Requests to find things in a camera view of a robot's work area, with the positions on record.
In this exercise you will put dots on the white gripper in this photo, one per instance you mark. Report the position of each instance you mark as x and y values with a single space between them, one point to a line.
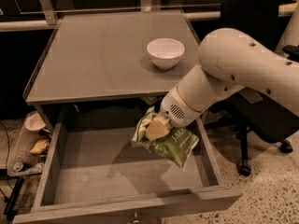
174 107

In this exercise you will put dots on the white ceramic bowl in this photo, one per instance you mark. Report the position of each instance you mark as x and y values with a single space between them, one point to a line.
165 53

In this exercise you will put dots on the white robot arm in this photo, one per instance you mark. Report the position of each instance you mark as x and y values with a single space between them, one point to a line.
229 61

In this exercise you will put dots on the grey cabinet counter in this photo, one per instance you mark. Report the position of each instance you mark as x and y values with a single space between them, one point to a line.
101 60

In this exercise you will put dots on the metal rail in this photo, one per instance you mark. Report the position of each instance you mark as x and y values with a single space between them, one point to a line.
284 11

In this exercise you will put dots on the clear plastic bin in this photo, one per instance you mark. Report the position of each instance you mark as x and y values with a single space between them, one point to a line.
34 164

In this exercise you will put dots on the soda can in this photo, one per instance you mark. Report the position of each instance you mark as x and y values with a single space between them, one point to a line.
18 167

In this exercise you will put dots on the black office chair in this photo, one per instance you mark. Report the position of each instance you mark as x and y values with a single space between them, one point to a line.
249 110

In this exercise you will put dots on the metal rail bracket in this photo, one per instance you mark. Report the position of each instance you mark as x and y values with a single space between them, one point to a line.
48 11

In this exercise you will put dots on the green jalapeno chip bag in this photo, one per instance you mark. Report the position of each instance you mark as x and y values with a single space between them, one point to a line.
177 146

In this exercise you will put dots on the white paper cup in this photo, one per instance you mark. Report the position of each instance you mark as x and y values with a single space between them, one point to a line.
34 122

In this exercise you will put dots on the yellow snack package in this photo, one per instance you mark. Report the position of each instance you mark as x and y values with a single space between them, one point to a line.
41 146

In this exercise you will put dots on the grey open drawer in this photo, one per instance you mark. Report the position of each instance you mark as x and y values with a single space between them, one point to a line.
96 174

